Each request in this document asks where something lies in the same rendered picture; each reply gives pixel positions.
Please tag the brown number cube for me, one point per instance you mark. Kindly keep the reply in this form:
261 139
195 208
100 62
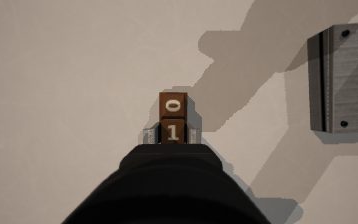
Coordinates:
172 131
173 105

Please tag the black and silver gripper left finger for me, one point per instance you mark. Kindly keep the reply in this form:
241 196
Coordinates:
152 135

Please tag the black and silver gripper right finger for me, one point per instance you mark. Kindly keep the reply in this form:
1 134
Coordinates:
192 135

